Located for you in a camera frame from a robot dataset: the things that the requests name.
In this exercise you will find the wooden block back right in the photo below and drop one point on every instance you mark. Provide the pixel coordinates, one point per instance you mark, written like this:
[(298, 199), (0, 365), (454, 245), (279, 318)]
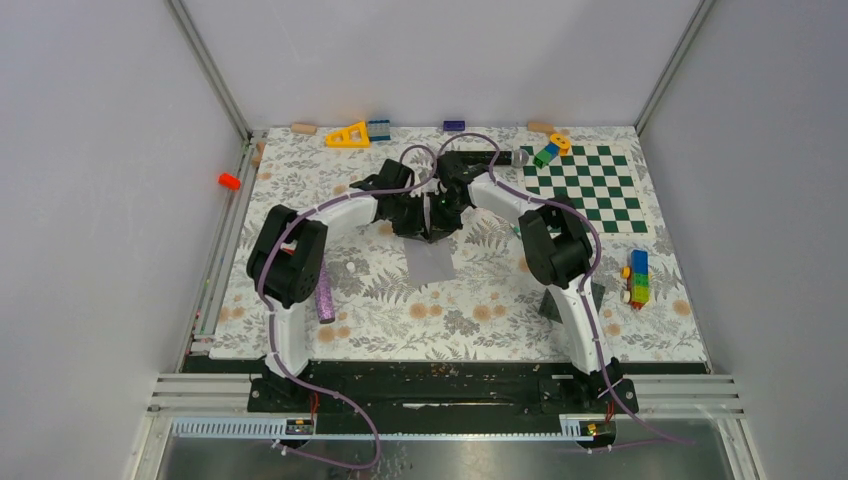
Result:
[(540, 127)]

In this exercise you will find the grey and blue brick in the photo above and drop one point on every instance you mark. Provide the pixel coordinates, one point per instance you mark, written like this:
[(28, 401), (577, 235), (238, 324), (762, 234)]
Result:
[(378, 130)]

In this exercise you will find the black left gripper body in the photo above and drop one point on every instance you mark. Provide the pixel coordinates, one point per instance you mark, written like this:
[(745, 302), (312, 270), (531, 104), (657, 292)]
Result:
[(406, 214)]

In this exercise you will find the red plastic cylinder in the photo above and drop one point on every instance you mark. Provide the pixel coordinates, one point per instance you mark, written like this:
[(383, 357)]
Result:
[(229, 181)]

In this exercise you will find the wooden block by rail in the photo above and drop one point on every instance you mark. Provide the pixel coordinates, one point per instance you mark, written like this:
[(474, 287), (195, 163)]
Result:
[(258, 154)]

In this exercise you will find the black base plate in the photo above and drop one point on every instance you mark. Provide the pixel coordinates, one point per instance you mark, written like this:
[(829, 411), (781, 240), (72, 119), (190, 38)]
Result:
[(421, 398)]

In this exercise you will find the green white chessboard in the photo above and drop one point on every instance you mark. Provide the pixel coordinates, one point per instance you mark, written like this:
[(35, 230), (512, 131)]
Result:
[(602, 185)]

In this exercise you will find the orange yellow ring toy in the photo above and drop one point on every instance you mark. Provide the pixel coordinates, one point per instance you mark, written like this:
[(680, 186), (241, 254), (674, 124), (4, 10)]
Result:
[(559, 144)]

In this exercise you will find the purple glitter microphone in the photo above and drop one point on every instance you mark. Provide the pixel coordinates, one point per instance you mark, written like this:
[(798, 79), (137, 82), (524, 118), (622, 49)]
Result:
[(325, 307)]

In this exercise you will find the yellow triangle shape toy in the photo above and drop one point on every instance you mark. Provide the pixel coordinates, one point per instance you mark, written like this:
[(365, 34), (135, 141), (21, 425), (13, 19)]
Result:
[(353, 136)]

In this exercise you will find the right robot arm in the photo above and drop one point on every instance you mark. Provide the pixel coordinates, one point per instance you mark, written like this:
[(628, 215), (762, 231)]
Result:
[(555, 241)]

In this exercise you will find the dark grey studded baseplate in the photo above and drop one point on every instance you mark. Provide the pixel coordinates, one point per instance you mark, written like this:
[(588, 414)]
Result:
[(549, 310)]

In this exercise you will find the green blue toy brick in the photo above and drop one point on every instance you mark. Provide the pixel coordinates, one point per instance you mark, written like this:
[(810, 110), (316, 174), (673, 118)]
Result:
[(546, 155)]

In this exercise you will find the multicolour brick stack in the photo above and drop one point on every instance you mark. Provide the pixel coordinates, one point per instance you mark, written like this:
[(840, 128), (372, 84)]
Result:
[(636, 273)]

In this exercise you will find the light wooden block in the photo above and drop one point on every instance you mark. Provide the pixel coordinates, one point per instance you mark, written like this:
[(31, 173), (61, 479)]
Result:
[(304, 129)]

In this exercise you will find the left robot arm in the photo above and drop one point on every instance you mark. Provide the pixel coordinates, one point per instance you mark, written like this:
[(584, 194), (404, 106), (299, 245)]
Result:
[(286, 260)]

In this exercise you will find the purple flat toy brick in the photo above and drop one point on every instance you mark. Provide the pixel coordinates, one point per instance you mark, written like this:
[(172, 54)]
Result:
[(454, 125)]

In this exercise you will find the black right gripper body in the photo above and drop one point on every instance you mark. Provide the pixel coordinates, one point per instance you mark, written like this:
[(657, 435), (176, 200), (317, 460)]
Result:
[(445, 216)]

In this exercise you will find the aluminium side rail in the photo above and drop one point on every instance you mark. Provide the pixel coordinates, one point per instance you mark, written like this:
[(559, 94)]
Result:
[(221, 260)]

